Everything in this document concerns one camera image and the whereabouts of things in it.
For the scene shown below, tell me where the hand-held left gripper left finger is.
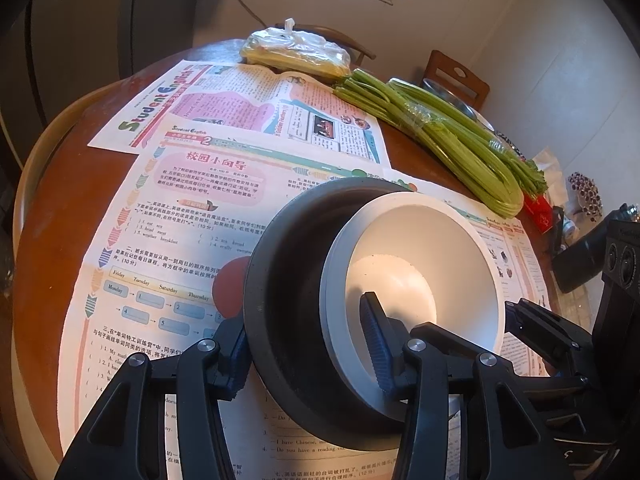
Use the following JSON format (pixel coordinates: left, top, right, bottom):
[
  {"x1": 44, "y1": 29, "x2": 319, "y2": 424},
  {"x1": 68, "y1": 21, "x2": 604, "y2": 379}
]
[{"x1": 55, "y1": 317, "x2": 248, "y2": 480}]

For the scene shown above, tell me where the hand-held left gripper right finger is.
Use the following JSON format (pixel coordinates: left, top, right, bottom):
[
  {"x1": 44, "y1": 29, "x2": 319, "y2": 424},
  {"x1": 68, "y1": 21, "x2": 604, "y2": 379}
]
[{"x1": 360, "y1": 292, "x2": 566, "y2": 480}]

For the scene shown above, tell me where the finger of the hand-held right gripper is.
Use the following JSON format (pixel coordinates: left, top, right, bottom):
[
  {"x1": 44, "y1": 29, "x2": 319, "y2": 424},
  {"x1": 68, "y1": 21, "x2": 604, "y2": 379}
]
[{"x1": 505, "y1": 298, "x2": 596, "y2": 376}]

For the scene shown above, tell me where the large red paper bowl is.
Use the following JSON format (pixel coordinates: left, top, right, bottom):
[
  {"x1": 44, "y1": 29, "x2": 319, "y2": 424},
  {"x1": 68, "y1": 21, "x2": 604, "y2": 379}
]
[{"x1": 319, "y1": 192, "x2": 507, "y2": 422}]

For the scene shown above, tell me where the stainless steel bowl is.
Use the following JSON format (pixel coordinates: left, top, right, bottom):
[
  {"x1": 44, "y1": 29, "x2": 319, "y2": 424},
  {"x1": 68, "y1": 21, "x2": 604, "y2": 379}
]
[{"x1": 242, "y1": 177, "x2": 451, "y2": 453}]

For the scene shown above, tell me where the black thermos bottle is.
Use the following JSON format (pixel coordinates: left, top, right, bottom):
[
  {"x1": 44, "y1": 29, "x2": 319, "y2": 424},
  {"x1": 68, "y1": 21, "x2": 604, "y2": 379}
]
[{"x1": 552, "y1": 205, "x2": 631, "y2": 295}]

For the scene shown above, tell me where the red tissue box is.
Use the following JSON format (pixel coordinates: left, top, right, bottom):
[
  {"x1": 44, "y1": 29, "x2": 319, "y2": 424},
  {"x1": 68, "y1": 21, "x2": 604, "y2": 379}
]
[{"x1": 522, "y1": 147, "x2": 564, "y2": 233}]

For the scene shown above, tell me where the dotted dried flower bunch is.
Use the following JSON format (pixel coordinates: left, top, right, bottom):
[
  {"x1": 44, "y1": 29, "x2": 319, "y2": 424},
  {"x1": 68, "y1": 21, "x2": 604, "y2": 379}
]
[{"x1": 567, "y1": 171, "x2": 601, "y2": 218}]

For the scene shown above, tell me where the large exercise newspaper sheet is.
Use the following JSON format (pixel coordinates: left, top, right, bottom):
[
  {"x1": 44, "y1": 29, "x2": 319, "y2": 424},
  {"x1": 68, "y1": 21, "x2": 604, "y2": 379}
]
[{"x1": 60, "y1": 125, "x2": 553, "y2": 480}]

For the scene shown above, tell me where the green celery bunch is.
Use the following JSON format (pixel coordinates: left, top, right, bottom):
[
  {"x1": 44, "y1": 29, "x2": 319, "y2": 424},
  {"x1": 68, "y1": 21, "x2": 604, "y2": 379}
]
[
  {"x1": 387, "y1": 77, "x2": 547, "y2": 196},
  {"x1": 332, "y1": 70, "x2": 526, "y2": 216}
]

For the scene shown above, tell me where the steel basin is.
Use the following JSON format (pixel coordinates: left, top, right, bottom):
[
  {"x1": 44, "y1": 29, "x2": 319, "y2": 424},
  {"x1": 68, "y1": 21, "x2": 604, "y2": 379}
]
[{"x1": 421, "y1": 78, "x2": 476, "y2": 117}]

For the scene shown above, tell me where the pink headline newspaper sheet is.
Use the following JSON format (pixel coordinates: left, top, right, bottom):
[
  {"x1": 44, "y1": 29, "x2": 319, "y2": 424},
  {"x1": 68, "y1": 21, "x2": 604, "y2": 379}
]
[{"x1": 87, "y1": 59, "x2": 393, "y2": 166}]

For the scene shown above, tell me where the brown wooden chair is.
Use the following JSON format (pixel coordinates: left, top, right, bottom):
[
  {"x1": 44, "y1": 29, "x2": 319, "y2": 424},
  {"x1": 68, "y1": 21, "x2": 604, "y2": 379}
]
[{"x1": 424, "y1": 50, "x2": 491, "y2": 111}]

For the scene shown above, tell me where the plastic bag of yellow food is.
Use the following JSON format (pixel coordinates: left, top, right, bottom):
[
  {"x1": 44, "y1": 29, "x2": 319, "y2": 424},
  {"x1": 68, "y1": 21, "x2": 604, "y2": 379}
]
[{"x1": 239, "y1": 19, "x2": 352, "y2": 81}]

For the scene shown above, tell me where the beige chair backrest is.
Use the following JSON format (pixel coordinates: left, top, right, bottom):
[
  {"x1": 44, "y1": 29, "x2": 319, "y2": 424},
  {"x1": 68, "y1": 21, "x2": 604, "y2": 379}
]
[{"x1": 10, "y1": 87, "x2": 117, "y2": 246}]

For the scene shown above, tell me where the curved-back wooden chair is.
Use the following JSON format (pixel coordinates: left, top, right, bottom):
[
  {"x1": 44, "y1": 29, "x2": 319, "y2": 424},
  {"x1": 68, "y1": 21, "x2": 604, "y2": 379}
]
[{"x1": 295, "y1": 22, "x2": 376, "y2": 64}]

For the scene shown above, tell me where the grey refrigerator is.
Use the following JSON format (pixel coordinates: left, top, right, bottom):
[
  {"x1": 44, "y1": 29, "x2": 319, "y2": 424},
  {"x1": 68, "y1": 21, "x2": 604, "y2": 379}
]
[{"x1": 0, "y1": 0, "x2": 146, "y2": 116}]

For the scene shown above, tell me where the wall cable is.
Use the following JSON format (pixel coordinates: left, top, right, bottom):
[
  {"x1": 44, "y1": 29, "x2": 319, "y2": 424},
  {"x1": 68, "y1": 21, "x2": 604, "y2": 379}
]
[{"x1": 220, "y1": 0, "x2": 281, "y2": 29}]

